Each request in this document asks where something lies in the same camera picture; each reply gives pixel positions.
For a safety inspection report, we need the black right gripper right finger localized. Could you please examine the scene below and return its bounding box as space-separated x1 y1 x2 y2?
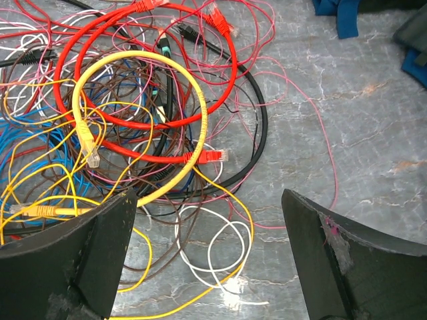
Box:
282 189 426 319

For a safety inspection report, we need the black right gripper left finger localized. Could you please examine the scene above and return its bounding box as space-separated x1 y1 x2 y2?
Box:
1 190 137 319

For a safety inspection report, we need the thin yellow wire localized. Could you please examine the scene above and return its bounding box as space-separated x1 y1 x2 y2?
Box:
0 79 255 319

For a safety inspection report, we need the thin light blue wire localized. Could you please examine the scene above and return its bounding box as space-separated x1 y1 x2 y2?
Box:
0 106 111 224

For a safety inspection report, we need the red ethernet cable large loop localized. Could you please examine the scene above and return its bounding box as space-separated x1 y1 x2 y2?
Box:
53 0 240 130

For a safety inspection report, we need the blue and black garment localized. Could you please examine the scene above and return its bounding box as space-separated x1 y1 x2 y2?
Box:
313 0 426 87

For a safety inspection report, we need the thin brown wire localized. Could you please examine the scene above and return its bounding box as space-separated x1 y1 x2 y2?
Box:
1 46 207 284

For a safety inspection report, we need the thin dark blue wire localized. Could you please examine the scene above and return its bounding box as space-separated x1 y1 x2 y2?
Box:
83 58 201 191

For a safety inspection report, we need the thin pink wire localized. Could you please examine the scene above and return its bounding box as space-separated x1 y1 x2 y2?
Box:
0 0 340 231

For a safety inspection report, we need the thick black cable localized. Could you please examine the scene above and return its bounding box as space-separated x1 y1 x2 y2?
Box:
0 0 269 201

